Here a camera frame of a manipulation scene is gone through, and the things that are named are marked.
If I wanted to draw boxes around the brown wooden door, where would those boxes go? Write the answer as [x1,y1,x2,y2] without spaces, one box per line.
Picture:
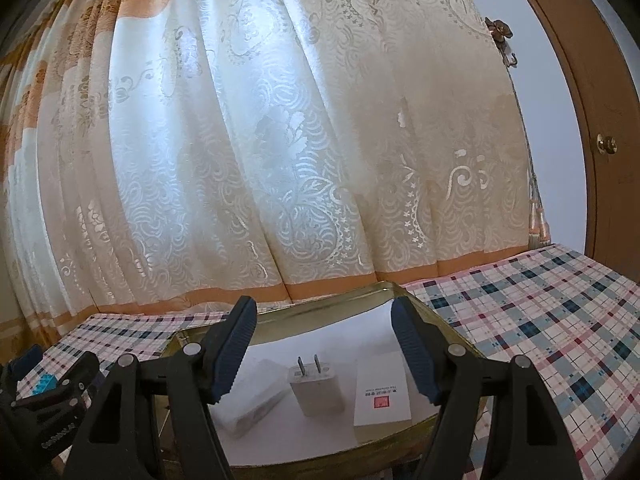
[500,0,640,281]

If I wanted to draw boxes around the metal curtain tieback hook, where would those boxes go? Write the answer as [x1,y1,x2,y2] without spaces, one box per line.
[484,16,518,68]

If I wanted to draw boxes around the plaid tablecloth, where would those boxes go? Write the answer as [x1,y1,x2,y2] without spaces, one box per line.
[10,242,640,480]

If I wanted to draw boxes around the gold metal tin box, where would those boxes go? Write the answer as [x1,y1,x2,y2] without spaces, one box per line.
[155,281,493,480]

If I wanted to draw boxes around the white charger adapter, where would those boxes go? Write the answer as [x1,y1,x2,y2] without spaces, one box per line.
[286,355,347,418]

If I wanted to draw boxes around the white rectangular pack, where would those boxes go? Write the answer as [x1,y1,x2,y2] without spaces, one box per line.
[207,357,291,436]

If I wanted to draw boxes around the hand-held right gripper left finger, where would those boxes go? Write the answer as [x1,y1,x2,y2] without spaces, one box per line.
[65,296,258,480]

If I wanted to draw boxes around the white box with red label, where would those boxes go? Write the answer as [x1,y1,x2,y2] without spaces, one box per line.
[352,351,413,428]

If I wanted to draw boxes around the white paper liner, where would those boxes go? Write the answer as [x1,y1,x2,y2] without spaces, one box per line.
[207,332,446,466]

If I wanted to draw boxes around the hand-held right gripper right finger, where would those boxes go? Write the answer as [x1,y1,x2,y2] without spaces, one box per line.
[391,296,576,480]

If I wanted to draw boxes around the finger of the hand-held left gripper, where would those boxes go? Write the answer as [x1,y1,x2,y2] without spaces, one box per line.
[15,351,100,413]
[5,345,42,381]

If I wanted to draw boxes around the cream patterned curtain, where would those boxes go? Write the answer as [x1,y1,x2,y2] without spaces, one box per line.
[0,0,538,356]

